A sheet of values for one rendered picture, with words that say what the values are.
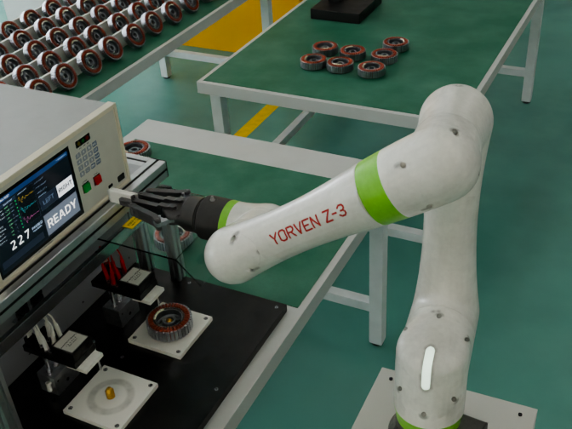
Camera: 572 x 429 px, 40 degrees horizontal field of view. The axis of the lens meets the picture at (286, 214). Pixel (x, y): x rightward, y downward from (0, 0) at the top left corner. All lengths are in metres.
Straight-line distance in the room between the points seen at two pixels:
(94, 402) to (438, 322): 0.80
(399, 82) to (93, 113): 1.66
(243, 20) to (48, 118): 3.68
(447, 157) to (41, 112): 0.98
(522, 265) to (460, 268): 1.96
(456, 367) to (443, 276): 0.18
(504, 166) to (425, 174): 2.93
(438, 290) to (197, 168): 1.33
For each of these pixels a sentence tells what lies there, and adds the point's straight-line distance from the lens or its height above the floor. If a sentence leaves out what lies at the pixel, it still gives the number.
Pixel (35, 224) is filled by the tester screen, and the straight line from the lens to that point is 1.66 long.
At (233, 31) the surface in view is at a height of 0.16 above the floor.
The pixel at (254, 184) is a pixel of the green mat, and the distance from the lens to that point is 2.50.
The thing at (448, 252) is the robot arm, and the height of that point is 1.20.
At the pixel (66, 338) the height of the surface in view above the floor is 0.92.
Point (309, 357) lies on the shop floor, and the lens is 2.94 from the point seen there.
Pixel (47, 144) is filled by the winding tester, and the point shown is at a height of 1.32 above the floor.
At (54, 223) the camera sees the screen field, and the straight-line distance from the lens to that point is 1.70.
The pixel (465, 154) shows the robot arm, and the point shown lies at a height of 1.48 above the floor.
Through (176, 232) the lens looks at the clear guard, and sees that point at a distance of 1.76.
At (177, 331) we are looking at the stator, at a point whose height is 0.81.
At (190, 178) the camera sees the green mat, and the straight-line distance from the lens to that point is 2.57.
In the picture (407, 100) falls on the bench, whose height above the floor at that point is 0.75.
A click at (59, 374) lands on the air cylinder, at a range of 1.84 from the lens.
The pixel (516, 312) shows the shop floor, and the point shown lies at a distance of 3.17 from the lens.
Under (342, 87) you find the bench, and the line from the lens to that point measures 3.10.
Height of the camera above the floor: 2.06
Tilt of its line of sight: 34 degrees down
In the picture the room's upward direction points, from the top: 4 degrees counter-clockwise
